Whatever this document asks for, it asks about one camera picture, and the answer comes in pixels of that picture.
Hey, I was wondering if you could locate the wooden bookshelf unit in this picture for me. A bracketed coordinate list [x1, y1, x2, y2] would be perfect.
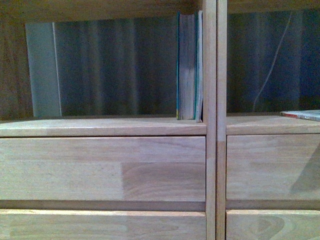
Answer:
[0, 0, 320, 240]

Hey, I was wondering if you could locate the white red-spined book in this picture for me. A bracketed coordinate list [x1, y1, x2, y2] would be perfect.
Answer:
[280, 110, 320, 122]

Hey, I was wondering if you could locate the upper left wooden drawer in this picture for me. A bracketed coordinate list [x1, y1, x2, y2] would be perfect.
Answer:
[0, 136, 206, 202]

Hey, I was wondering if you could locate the lower left wooden drawer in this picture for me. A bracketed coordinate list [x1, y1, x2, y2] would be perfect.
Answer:
[0, 209, 207, 240]

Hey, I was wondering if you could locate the lower right wooden drawer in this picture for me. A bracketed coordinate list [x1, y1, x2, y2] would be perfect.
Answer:
[225, 210, 320, 240]

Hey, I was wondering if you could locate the thin green paperback book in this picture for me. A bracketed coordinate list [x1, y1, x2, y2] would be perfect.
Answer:
[195, 10, 204, 123]

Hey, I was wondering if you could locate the wooden drawer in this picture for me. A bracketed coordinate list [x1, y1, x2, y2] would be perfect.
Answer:
[226, 134, 320, 201]
[0, 209, 207, 240]
[225, 210, 320, 240]
[0, 136, 206, 202]

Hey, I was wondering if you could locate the upper right wooden drawer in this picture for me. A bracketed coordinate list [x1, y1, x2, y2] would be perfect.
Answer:
[226, 134, 320, 201]

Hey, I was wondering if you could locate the thin white cable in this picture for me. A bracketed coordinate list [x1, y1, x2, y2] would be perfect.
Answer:
[251, 11, 293, 112]

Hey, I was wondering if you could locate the thick teal hardcover book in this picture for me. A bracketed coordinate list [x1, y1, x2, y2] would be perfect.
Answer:
[176, 13, 196, 120]

